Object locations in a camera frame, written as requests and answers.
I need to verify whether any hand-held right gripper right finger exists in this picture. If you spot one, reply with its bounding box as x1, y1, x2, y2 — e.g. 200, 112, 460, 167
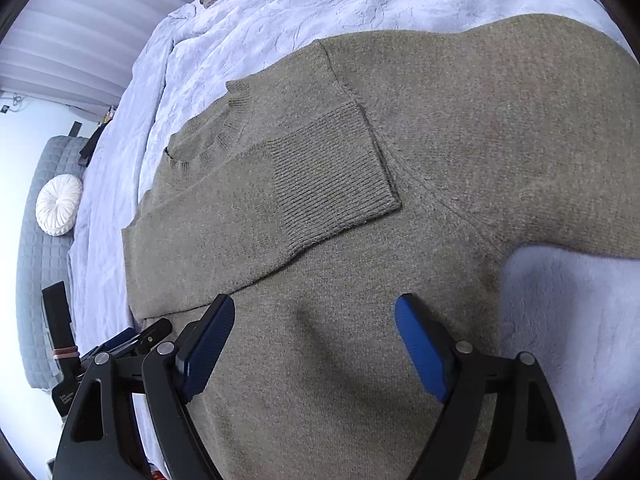
394, 294, 578, 480

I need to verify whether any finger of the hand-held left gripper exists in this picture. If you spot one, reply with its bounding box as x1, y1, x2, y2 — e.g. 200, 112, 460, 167
94, 327, 143, 361
135, 318, 174, 354

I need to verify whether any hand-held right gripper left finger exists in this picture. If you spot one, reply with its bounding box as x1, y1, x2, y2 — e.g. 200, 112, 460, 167
52, 294, 236, 480

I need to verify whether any olive knit sweater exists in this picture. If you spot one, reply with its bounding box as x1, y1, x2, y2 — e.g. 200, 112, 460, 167
121, 12, 640, 480

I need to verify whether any grey quilted sofa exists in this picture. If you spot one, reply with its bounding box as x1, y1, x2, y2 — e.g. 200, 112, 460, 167
15, 135, 97, 391

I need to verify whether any round white pleated pillow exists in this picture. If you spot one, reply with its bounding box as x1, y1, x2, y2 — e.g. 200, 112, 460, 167
36, 174, 84, 236

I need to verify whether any white window curtain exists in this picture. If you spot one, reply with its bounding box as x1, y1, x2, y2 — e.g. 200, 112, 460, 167
0, 0, 202, 122

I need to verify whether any lavender plush blanket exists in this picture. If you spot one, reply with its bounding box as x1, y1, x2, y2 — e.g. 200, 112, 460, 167
67, 0, 632, 480

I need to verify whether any black strap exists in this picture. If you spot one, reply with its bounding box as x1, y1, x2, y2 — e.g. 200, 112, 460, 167
70, 121, 104, 167

